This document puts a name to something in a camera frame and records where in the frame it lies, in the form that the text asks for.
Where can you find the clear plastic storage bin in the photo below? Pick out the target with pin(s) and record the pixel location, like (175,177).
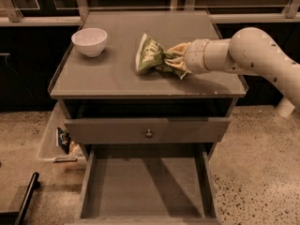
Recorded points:
(50,151)

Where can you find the green jalapeno chip bag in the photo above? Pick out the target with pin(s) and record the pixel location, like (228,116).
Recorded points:
(151,55)

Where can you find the metal railing frame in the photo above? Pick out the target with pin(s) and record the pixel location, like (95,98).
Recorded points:
(220,11)

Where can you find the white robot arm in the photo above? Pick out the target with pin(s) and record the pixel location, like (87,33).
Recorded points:
(250,51)

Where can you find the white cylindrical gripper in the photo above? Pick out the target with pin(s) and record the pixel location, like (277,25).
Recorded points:
(197,56)

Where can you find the black chair part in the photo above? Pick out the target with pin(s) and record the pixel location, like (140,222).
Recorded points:
(17,217)

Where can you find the dark blue snack bag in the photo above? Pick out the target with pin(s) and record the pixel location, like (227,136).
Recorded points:
(63,139)

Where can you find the grey drawer cabinet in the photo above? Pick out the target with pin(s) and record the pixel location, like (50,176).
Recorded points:
(108,86)

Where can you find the orange snack bag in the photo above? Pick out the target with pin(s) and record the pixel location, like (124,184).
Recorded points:
(75,150)

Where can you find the open middle drawer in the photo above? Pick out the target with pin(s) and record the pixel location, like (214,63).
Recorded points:
(146,184)

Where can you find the white ceramic bowl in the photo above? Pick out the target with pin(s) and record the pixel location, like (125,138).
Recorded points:
(90,41)

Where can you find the top drawer with knob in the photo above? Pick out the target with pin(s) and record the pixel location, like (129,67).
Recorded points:
(147,130)

